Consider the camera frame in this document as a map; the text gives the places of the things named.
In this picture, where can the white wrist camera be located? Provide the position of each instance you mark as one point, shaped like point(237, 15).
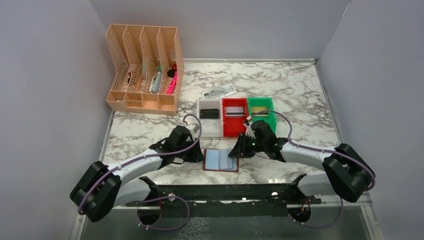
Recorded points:
point(194, 128)
point(249, 132)

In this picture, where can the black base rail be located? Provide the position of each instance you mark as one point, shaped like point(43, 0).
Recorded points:
point(223, 200)

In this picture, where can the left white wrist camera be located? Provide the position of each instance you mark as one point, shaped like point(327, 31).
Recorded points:
point(194, 128)

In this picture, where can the red plastic bin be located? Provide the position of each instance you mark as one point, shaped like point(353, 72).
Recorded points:
point(232, 126)

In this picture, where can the gold credit card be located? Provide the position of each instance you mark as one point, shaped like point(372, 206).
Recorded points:
point(259, 110)

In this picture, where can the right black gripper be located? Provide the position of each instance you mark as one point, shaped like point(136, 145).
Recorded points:
point(240, 150)

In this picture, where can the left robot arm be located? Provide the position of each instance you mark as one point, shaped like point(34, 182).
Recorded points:
point(103, 187)

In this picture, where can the paper receipts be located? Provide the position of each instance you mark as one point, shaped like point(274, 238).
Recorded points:
point(218, 92)

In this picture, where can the white plastic bin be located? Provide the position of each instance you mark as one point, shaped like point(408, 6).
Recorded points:
point(211, 128)

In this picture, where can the grey green marker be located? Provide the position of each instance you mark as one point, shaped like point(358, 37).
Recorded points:
point(156, 81)

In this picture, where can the red leather card holder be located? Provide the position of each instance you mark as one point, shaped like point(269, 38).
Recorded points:
point(218, 160)

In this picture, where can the peach plastic file organizer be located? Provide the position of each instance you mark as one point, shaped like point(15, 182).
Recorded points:
point(137, 51)

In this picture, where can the silver credit card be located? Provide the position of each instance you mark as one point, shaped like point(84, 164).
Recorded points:
point(234, 111)

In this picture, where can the black credit card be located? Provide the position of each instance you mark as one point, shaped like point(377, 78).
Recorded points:
point(210, 113)

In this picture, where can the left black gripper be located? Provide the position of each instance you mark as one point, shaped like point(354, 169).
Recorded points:
point(196, 155)

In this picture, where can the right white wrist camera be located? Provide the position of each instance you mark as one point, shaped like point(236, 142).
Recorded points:
point(249, 132)

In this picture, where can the pink highlighter pen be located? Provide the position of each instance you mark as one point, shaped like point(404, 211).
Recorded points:
point(174, 74)

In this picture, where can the green plastic bin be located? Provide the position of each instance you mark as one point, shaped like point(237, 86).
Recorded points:
point(263, 101)

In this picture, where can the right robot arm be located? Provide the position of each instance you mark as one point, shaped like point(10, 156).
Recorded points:
point(344, 172)

